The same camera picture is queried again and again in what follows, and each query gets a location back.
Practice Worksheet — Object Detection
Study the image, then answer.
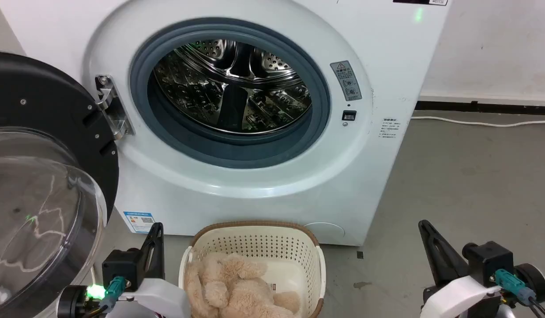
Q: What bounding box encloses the teal right cable connector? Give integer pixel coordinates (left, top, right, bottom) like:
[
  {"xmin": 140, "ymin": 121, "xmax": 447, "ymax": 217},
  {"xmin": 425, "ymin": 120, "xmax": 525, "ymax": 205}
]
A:
[{"xmin": 494, "ymin": 269, "xmax": 537, "ymax": 306}]

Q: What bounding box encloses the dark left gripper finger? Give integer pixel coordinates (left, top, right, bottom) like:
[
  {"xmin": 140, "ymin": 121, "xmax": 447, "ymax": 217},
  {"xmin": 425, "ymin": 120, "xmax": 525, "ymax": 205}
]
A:
[{"xmin": 139, "ymin": 222, "xmax": 165, "ymax": 280}]

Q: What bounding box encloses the round white filter cover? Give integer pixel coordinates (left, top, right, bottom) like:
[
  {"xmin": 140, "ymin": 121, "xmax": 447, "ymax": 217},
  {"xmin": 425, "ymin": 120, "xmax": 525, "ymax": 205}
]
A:
[{"xmin": 303, "ymin": 222, "xmax": 346, "ymax": 241}]

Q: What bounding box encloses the blue white energy label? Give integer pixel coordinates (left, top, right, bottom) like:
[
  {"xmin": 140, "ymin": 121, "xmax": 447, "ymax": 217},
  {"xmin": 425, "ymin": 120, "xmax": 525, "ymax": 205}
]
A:
[{"xmin": 123, "ymin": 212, "xmax": 156, "ymax": 234}]

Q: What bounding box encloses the metal door hinge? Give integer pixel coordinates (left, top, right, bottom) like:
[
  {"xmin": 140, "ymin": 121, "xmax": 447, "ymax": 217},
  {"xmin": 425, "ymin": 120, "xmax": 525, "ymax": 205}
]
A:
[{"xmin": 95, "ymin": 75, "xmax": 135, "ymax": 141}]

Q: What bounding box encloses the white floor cable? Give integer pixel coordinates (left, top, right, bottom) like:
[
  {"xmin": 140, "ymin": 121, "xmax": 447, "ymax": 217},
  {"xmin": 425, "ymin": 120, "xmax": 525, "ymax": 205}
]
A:
[{"xmin": 410, "ymin": 116, "xmax": 545, "ymax": 128}]

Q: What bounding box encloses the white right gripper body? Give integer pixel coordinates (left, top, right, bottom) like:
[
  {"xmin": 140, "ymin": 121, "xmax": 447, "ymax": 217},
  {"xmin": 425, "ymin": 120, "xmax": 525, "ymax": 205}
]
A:
[{"xmin": 421, "ymin": 274, "xmax": 503, "ymax": 318}]

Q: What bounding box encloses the white front-load washing machine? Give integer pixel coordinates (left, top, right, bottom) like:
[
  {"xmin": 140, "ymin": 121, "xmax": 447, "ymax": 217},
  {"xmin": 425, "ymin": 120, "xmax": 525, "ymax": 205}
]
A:
[{"xmin": 0, "ymin": 0, "xmax": 451, "ymax": 246}]

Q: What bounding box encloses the stainless steel washer drum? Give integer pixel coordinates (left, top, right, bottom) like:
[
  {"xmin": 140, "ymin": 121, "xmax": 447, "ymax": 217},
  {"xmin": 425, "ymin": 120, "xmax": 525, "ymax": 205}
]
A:
[{"xmin": 153, "ymin": 39, "xmax": 312, "ymax": 135}]

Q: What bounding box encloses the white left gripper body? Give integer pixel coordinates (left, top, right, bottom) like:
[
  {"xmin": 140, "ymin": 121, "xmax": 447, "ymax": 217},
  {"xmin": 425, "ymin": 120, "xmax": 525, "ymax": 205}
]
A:
[{"xmin": 105, "ymin": 277, "xmax": 192, "ymax": 318}]

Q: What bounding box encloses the small white text sticker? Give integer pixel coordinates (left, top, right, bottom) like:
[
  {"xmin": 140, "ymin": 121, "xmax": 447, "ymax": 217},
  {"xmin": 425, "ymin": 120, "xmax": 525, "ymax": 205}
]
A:
[{"xmin": 378, "ymin": 117, "xmax": 401, "ymax": 140}]

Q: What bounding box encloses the beige plush teddy bear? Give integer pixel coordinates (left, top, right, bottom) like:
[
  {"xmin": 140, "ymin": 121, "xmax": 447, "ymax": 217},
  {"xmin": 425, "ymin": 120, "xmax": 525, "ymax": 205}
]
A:
[{"xmin": 184, "ymin": 253, "xmax": 301, "ymax": 318}]

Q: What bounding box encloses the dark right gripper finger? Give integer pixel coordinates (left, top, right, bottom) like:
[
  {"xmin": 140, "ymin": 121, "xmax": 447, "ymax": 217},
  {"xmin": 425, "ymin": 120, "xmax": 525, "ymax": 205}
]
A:
[{"xmin": 418, "ymin": 220, "xmax": 470, "ymax": 288}]

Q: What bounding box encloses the black wall baseboard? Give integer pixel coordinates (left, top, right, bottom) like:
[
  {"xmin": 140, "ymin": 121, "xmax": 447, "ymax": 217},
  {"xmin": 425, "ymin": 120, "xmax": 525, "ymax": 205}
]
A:
[{"xmin": 416, "ymin": 101, "xmax": 545, "ymax": 116}]

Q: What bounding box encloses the black washer door clear glass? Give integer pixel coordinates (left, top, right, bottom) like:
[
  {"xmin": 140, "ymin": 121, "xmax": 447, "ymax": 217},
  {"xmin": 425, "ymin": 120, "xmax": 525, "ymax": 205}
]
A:
[{"xmin": 0, "ymin": 51, "xmax": 120, "ymax": 318}]

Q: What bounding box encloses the teal cable connector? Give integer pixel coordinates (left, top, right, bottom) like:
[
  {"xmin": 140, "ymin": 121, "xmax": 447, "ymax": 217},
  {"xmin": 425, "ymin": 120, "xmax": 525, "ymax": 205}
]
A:
[
  {"xmin": 494, "ymin": 269, "xmax": 537, "ymax": 306},
  {"xmin": 100, "ymin": 276, "xmax": 126, "ymax": 310}
]

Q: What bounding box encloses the grey warning sticker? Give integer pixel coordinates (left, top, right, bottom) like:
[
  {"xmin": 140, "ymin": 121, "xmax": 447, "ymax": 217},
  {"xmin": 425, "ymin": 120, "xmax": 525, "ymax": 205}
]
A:
[{"xmin": 330, "ymin": 61, "xmax": 362, "ymax": 102}]

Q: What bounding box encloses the teal left cable connector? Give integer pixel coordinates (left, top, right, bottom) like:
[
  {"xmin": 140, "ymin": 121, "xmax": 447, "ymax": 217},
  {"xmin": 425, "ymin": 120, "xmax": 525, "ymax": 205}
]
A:
[{"xmin": 100, "ymin": 276, "xmax": 126, "ymax": 310}]

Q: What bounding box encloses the cream laundry basket brown rim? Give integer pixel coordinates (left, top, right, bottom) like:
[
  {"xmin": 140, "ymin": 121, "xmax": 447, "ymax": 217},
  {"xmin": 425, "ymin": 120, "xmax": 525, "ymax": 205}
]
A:
[{"xmin": 178, "ymin": 221, "xmax": 327, "ymax": 318}]

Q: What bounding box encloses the grey rubber door gasket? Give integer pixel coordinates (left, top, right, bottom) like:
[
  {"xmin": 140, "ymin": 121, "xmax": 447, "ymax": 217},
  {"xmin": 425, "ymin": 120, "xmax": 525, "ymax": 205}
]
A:
[{"xmin": 130, "ymin": 18, "xmax": 331, "ymax": 169}]

